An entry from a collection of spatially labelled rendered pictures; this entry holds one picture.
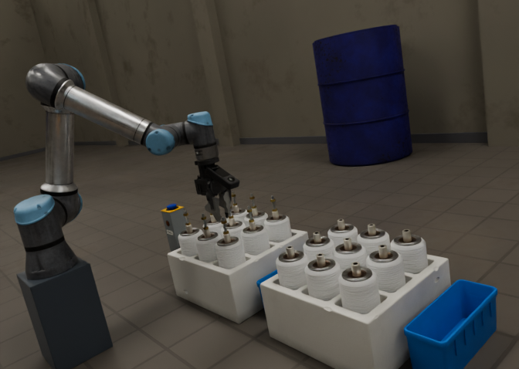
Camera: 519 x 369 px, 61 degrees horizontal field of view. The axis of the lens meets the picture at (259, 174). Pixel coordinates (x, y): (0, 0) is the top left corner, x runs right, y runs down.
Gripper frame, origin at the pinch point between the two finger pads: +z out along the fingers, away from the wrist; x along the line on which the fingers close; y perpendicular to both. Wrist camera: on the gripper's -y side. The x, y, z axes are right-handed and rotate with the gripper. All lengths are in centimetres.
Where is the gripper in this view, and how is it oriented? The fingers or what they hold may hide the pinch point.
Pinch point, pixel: (223, 216)
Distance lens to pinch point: 149.5
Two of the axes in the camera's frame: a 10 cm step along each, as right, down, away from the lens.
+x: -6.6, 2.7, -7.0
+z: 1.8, 9.6, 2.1
